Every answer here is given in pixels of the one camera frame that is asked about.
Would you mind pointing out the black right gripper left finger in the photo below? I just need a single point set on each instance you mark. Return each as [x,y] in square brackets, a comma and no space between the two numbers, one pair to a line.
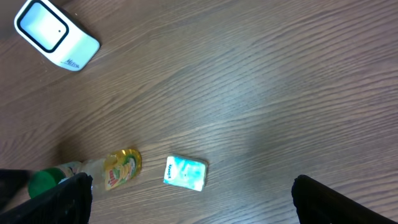
[69,202]

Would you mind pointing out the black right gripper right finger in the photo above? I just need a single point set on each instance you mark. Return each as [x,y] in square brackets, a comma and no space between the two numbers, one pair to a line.
[316,203]

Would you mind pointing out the yellow oil bottle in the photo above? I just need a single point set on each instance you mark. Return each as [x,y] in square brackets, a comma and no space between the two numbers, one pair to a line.
[116,169]

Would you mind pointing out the teal tissue pack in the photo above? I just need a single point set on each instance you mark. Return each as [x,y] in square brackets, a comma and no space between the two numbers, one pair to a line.
[185,172]

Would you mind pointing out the white barcode scanner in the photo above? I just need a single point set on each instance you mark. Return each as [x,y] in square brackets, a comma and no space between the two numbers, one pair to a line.
[54,35]

